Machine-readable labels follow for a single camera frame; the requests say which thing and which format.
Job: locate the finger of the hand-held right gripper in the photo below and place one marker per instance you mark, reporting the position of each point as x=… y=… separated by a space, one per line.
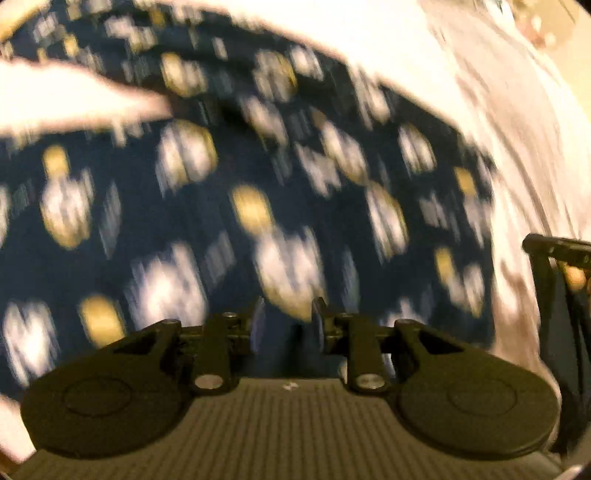
x=554 y=247

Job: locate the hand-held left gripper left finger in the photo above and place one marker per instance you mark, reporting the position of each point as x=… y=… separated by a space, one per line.
x=257 y=323

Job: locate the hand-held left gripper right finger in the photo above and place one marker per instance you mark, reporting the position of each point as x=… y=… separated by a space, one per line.
x=318 y=323

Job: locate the navy printed fleece pants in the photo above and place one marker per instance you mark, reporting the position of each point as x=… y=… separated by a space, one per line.
x=231 y=230

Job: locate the pink grey bedspread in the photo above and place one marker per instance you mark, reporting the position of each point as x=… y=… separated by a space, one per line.
x=508 y=115

